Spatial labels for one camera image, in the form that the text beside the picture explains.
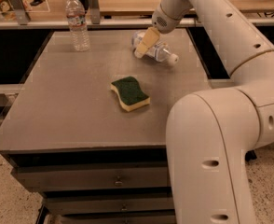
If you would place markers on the clear upright water bottle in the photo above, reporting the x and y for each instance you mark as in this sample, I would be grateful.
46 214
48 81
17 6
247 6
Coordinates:
76 17

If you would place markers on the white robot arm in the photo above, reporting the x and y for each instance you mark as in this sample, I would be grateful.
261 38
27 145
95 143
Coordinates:
208 133

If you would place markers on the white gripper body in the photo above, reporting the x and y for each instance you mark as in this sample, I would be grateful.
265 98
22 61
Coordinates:
162 22

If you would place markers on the grey drawer cabinet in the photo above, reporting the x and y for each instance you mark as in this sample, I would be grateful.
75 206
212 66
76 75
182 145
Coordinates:
68 139

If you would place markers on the blue label plastic bottle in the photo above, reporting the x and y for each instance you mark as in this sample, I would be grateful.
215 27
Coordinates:
160 52

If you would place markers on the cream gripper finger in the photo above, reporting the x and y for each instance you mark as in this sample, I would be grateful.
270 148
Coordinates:
150 38

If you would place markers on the green yellow sponge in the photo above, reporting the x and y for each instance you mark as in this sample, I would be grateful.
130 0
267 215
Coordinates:
129 93

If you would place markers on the small black object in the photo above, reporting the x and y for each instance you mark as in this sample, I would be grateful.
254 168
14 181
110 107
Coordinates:
35 3

